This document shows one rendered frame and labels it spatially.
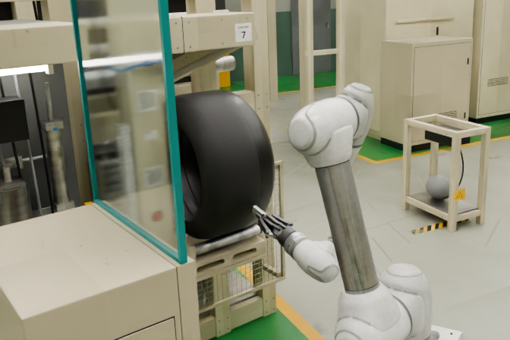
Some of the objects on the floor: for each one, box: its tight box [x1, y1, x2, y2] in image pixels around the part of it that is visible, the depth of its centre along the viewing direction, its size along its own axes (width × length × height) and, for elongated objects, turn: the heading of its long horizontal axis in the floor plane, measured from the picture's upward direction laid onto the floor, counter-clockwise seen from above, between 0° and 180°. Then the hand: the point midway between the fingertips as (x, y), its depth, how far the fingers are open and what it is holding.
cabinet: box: [379, 36, 473, 153], centre depth 691 cm, size 90×56×125 cm, turn 124°
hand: (259, 212), depth 223 cm, fingers closed
